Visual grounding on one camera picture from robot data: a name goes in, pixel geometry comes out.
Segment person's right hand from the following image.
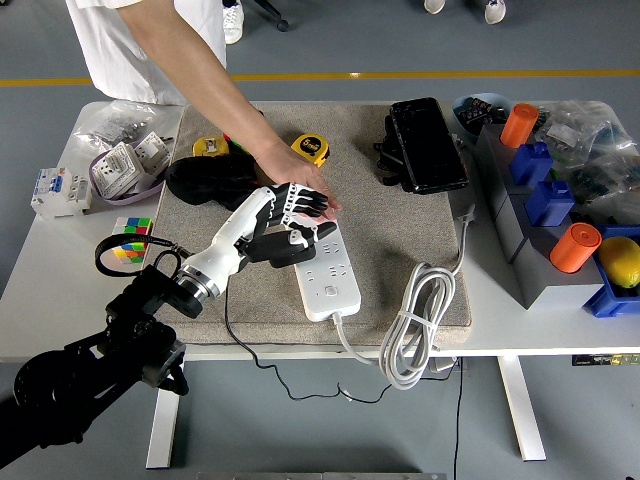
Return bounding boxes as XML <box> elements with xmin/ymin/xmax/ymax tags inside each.
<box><xmin>253</xmin><ymin>142</ymin><xmax>345</xmax><ymax>221</ymax></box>

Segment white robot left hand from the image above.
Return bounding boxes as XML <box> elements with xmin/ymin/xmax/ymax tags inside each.
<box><xmin>182</xmin><ymin>182</ymin><xmax>339</xmax><ymax>289</ymax></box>

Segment black power adapter plug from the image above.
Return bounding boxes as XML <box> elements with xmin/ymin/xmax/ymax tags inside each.
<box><xmin>264</xmin><ymin>234</ymin><xmax>317</xmax><ymax>269</ymax></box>

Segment thin black adapter cord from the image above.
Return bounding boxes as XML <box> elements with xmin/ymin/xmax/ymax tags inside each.
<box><xmin>223</xmin><ymin>287</ymin><xmax>454</xmax><ymax>404</ymax></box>

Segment white power strip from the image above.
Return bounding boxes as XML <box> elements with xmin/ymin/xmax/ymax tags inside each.
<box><xmin>292</xmin><ymin>214</ymin><xmax>363</xmax><ymax>323</ymax></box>

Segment glossy black case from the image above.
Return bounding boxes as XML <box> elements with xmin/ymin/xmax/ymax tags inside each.
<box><xmin>373</xmin><ymin>96</ymin><xmax>471</xmax><ymax>196</ymax></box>

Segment yellow tape measure black label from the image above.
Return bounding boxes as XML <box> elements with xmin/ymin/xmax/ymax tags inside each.
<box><xmin>289</xmin><ymin>133</ymin><xmax>331</xmax><ymax>168</ymax></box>

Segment white-edged Rubik's cube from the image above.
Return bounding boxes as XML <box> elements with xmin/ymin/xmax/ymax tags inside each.
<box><xmin>222</xmin><ymin>132</ymin><xmax>251</xmax><ymax>154</ymax></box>

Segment black cloth pouch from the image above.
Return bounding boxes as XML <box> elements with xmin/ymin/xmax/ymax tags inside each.
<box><xmin>164</xmin><ymin>152</ymin><xmax>266</xmax><ymax>211</ymax></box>

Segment yellow tape measure picture label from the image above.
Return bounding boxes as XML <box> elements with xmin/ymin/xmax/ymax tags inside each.
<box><xmin>192</xmin><ymin>136</ymin><xmax>232</xmax><ymax>157</ymax></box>

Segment purple bowl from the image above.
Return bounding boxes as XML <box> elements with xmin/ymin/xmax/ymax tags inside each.
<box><xmin>88</xmin><ymin>144</ymin><xmax>169</xmax><ymax>204</ymax></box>

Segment stickerless Rubik's cube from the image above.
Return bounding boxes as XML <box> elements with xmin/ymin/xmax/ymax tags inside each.
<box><xmin>112</xmin><ymin>216</ymin><xmax>154</xmax><ymax>264</ymax></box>

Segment grey-brown mat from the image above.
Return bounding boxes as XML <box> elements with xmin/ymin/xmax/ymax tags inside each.
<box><xmin>129</xmin><ymin>102</ymin><xmax>472</xmax><ymax>346</ymax></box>

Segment black chair base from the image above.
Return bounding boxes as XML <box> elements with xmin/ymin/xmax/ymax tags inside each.
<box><xmin>249</xmin><ymin>0</ymin><xmax>291</xmax><ymax>34</ymax></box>

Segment white shoe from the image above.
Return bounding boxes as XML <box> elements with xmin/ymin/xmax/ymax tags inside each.
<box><xmin>221</xmin><ymin>2</ymin><xmax>246</xmax><ymax>46</ymax></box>

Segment clear bag of screws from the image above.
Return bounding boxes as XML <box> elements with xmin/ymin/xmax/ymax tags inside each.
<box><xmin>72</xmin><ymin>98</ymin><xmax>184</xmax><ymax>151</ymax></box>

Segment light blue bowl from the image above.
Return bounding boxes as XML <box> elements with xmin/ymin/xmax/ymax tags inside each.
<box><xmin>452</xmin><ymin>92</ymin><xmax>515</xmax><ymax>141</ymax></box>

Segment white circuit breaker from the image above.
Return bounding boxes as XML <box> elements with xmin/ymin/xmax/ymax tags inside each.
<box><xmin>29</xmin><ymin>166</ymin><xmax>94</xmax><ymax>220</ymax></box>

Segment white table leg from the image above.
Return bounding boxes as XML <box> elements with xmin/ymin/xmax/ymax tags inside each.
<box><xmin>497</xmin><ymin>355</ymin><xmax>548</xmax><ymax>462</ymax></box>
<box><xmin>145</xmin><ymin>359</ymin><xmax>186</xmax><ymax>470</ymax></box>

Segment person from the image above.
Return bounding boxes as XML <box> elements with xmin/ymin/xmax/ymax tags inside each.
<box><xmin>64</xmin><ymin>0</ymin><xmax>229</xmax><ymax>107</ymax></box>

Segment orange cylinder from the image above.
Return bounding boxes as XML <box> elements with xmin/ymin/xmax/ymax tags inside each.
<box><xmin>499</xmin><ymin>102</ymin><xmax>540</xmax><ymax>150</ymax></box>
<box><xmin>549</xmin><ymin>222</ymin><xmax>603</xmax><ymax>274</ymax></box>

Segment blue plastic block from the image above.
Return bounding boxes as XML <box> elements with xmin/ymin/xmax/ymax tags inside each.
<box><xmin>508</xmin><ymin>141</ymin><xmax>555</xmax><ymax>188</ymax></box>
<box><xmin>524</xmin><ymin>180</ymin><xmax>576</xmax><ymax>228</ymax></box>

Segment small grey control box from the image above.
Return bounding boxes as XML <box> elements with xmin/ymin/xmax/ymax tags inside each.
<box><xmin>427</xmin><ymin>355</ymin><xmax>466</xmax><ymax>374</ymax></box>

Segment grey block holder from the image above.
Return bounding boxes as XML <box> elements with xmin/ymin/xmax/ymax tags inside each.
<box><xmin>474</xmin><ymin>122</ymin><xmax>606</xmax><ymax>311</ymax></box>

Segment clear bag of parts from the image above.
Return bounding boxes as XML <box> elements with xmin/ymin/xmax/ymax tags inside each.
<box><xmin>532</xmin><ymin>99</ymin><xmax>637</xmax><ymax>161</ymax></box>
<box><xmin>569</xmin><ymin>149</ymin><xmax>640</xmax><ymax>226</ymax></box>

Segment blue plastic bin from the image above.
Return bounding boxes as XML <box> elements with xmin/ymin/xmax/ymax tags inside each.
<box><xmin>582</xmin><ymin>223</ymin><xmax>640</xmax><ymax>319</ymax></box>

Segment yellow lemon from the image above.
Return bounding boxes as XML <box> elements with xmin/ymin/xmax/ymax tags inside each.
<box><xmin>597</xmin><ymin>236</ymin><xmax>640</xmax><ymax>289</ymax></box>

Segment dark label strip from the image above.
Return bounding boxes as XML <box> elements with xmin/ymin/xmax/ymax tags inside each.
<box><xmin>572</xmin><ymin>352</ymin><xmax>640</xmax><ymax>368</ymax></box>

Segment white power strip cable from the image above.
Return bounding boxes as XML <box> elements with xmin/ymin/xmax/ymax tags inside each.
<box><xmin>332</xmin><ymin>203</ymin><xmax>480</xmax><ymax>392</ymax></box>

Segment hanging black cable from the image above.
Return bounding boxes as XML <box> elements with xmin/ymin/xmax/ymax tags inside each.
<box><xmin>452</xmin><ymin>357</ymin><xmax>464</xmax><ymax>480</ymax></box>

